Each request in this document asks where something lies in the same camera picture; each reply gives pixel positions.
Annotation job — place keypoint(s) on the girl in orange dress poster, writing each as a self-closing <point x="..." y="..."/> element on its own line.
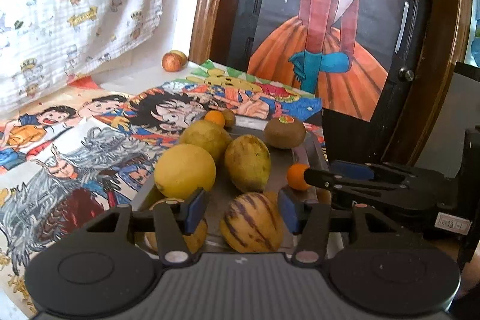
<point x="318" y="52"/>

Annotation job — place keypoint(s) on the small orange mandarin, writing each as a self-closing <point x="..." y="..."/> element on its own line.
<point x="215" y="117"/>

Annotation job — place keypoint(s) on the brown kiwi without sticker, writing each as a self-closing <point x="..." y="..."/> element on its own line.
<point x="208" y="136"/>

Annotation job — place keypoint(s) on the small tan potato fruit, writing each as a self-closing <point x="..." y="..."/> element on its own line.
<point x="229" y="118"/>

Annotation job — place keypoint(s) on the colourful cartoon table mat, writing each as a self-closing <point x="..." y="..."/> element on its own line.
<point x="86" y="149"/>

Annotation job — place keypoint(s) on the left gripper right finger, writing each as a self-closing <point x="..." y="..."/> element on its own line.
<point x="311" y="223"/>

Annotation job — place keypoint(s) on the cartoon print white cloth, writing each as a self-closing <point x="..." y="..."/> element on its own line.
<point x="46" y="44"/>

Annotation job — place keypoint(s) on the small orange kumquat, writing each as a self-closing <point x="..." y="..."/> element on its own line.
<point x="295" y="177"/>

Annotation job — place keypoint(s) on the grey metal tray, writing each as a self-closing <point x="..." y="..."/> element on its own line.
<point x="223" y="192"/>

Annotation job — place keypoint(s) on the pale striped pepino melon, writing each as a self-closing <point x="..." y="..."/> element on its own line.
<point x="194" y="241"/>

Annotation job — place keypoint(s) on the yellow lemon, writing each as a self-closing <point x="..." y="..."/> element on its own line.
<point x="183" y="169"/>

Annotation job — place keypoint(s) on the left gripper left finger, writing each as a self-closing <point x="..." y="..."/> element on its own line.
<point x="173" y="221"/>

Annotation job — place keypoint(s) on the red yellow apple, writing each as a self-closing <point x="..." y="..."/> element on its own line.
<point x="174" y="61"/>

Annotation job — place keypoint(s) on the green yellow mango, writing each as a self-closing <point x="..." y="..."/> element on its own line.
<point x="248" y="163"/>

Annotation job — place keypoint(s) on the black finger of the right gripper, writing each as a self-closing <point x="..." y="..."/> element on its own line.
<point x="366" y="179"/>

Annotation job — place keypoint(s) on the kiwi with sticker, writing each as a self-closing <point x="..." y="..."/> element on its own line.
<point x="284" y="132"/>

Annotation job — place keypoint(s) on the black cabinet door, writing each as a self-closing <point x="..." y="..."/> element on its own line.
<point x="412" y="40"/>

